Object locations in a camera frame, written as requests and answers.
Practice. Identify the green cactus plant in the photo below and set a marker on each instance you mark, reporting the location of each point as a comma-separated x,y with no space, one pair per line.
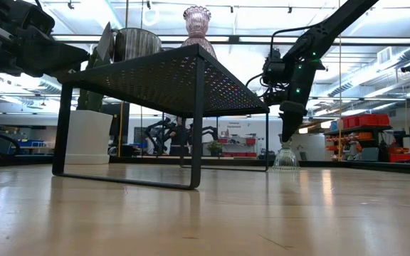
89,101

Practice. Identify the yellow pole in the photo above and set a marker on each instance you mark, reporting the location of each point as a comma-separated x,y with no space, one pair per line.
121,128

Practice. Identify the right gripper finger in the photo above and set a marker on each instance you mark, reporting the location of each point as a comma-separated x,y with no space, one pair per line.
292,115

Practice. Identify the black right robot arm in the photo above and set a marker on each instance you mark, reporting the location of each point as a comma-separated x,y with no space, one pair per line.
333,28

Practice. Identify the black perforated metal shelf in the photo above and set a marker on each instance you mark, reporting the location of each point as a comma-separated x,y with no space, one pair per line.
155,81

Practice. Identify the black hanging camera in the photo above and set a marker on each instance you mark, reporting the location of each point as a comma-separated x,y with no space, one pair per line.
272,64

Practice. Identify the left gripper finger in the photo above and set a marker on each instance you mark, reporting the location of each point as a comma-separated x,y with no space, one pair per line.
55,57

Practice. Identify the clear glass vase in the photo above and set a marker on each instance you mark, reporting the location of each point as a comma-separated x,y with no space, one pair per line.
285,158

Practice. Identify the small potted plant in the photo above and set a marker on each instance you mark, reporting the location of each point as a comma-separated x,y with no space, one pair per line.
214,146

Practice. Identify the black background robot arm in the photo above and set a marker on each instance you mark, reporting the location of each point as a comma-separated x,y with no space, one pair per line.
208,129
158,133

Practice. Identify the white hexagonal plant pot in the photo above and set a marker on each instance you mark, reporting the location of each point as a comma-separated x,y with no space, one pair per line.
87,138

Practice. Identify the shelf with red bins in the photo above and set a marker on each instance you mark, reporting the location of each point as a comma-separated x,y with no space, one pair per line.
250,141

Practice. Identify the pink ribbed glass candle holder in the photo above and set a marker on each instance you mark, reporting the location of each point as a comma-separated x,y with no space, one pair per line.
197,25

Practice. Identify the orange storage bin rack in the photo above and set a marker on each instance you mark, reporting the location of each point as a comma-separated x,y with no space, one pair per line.
367,120

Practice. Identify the person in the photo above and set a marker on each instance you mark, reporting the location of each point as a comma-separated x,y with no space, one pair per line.
176,138

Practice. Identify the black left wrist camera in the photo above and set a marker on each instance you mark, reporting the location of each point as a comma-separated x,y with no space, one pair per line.
37,17

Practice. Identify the metal scented candle tin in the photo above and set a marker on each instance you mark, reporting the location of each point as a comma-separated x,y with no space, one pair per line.
135,44

